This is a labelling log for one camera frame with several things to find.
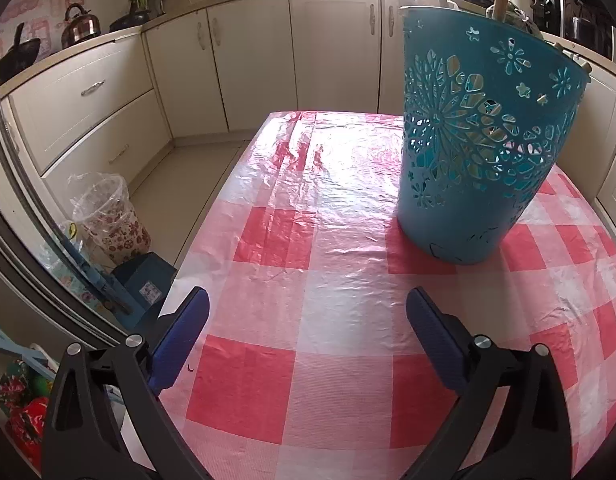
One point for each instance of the clear patterned waste bin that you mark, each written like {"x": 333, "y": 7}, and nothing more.
{"x": 113, "y": 230}

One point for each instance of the pink wall stickers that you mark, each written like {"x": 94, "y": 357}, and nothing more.
{"x": 33, "y": 10}

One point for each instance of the black wok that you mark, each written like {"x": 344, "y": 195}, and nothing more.
{"x": 18, "y": 57}

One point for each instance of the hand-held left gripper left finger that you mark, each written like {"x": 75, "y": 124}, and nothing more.
{"x": 183, "y": 330}

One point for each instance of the red white checked tablecloth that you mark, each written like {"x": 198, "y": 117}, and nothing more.
{"x": 313, "y": 260}

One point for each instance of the steel kettle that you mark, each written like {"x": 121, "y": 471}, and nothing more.
{"x": 80, "y": 27}

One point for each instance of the white lower kitchen cabinets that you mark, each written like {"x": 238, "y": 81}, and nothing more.
{"x": 258, "y": 60}

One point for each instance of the white drawer cabinet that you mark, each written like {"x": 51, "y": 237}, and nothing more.
{"x": 608, "y": 110}

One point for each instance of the white thermos jug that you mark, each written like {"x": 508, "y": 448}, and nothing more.
{"x": 520, "y": 0}

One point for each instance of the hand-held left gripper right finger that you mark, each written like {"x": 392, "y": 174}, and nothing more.
{"x": 438, "y": 332}

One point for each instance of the blue plastic box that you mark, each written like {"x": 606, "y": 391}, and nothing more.
{"x": 148, "y": 280}

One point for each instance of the blue perforated plastic basket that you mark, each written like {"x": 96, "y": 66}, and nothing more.
{"x": 463, "y": 230}

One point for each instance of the red floral cloth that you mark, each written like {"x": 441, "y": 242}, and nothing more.
{"x": 28, "y": 420}

